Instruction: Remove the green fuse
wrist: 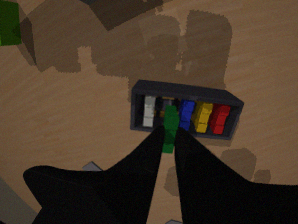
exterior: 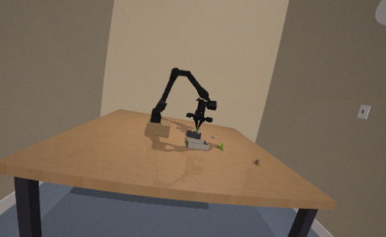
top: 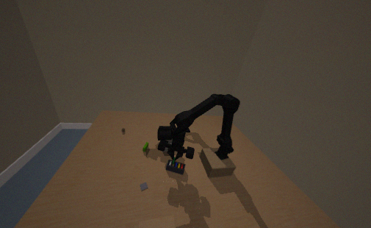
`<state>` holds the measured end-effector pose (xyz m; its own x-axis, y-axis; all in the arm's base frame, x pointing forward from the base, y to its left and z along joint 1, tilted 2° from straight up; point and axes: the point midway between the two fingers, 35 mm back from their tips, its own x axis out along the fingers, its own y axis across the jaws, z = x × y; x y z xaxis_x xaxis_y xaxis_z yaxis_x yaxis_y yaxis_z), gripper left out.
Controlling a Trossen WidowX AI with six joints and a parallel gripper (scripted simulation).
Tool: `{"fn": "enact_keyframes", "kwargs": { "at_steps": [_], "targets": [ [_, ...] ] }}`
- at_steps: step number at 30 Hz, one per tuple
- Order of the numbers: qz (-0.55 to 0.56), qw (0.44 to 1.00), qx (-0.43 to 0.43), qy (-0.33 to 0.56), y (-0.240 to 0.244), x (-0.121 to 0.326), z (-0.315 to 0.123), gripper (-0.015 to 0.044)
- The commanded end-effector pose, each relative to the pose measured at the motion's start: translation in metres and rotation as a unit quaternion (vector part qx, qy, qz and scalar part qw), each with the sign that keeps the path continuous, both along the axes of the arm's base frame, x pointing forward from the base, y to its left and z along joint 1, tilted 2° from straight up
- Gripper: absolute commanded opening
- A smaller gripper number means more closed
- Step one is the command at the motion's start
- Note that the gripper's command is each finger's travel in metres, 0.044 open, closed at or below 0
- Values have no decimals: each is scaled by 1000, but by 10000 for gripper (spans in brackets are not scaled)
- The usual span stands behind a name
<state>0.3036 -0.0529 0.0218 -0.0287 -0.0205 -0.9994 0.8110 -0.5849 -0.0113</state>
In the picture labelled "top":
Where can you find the small green block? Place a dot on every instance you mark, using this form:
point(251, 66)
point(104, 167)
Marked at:
point(145, 146)

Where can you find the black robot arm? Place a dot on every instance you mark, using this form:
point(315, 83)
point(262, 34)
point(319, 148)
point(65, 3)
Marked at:
point(185, 119)

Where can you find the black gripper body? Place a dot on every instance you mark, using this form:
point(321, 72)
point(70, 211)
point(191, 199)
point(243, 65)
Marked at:
point(176, 146)

